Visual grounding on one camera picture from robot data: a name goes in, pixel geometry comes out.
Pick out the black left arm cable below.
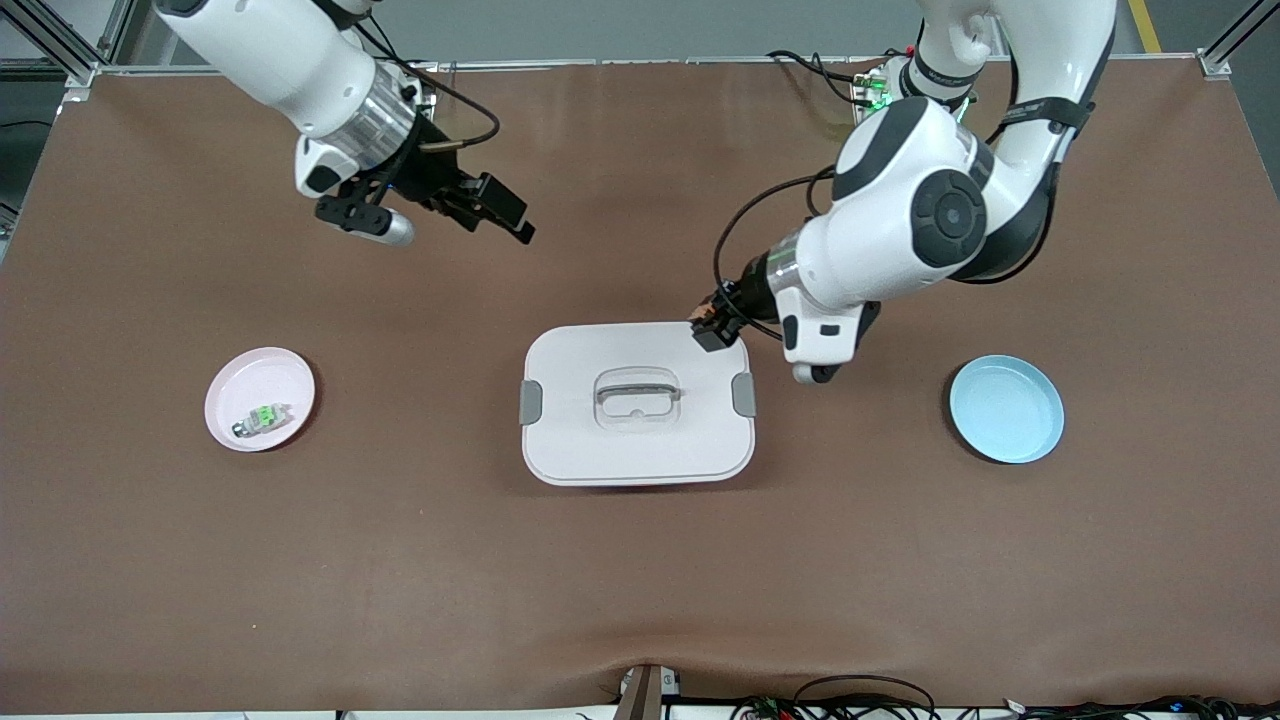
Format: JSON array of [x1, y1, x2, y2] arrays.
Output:
[[712, 168, 836, 343]]

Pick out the grey metal bracket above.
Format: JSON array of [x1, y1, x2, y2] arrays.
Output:
[[614, 662, 683, 720]]

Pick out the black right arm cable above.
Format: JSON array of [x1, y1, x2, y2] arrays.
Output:
[[335, 0, 501, 153]]

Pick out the tangled black cables with connectors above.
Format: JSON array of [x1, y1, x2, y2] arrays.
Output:
[[728, 675, 941, 720]]

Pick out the light blue round plate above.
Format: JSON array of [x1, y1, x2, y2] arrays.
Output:
[[949, 354, 1066, 465]]

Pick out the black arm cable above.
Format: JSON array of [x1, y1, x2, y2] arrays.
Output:
[[712, 168, 836, 343], [335, 0, 501, 153]]

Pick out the brown table mat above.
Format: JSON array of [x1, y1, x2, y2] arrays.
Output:
[[0, 58, 1280, 713]]

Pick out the black base cable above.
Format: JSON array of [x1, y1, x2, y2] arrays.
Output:
[[767, 48, 876, 109]]

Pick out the black cable bundle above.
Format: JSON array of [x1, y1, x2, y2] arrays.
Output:
[[1000, 693, 1280, 720]]

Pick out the aluminium frame post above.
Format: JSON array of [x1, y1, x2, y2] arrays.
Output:
[[0, 0, 136, 101], [1198, 0, 1280, 81]]

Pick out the silver table edge rail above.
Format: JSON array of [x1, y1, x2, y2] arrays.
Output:
[[95, 55, 1206, 77]]

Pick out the green and white switch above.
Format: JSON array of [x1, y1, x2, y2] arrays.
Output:
[[231, 402, 293, 440]]

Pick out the white lidded storage box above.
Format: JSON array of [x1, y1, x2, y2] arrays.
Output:
[[519, 320, 758, 488]]

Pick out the pink round plate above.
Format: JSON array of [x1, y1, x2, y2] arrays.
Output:
[[204, 346, 317, 453]]

